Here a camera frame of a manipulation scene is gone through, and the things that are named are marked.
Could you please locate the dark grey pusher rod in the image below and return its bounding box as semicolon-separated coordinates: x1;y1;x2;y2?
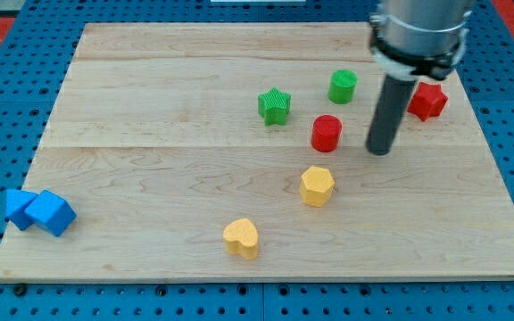
365;75;417;156

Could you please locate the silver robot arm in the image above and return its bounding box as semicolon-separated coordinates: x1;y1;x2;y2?
365;0;475;156

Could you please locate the red star block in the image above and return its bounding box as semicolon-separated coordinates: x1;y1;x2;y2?
407;82;448;122

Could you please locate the yellow hexagon block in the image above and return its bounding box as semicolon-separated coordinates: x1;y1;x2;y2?
299;166;335;207

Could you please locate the green star block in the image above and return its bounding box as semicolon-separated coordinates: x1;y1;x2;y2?
258;87;292;127

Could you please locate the green cylinder block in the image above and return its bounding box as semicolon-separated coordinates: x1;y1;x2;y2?
327;70;358;104

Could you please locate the red cylinder block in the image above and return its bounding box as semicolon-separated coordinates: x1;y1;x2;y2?
311;115;342;152

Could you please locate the light wooden board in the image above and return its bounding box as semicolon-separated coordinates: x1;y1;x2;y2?
0;23;514;284

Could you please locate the yellow heart block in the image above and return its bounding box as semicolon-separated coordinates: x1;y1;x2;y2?
222;218;259;259

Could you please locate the blue cube block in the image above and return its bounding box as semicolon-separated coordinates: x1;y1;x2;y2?
25;190;77;237

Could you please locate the blue triangle block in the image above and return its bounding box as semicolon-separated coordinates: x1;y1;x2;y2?
5;189;37;231

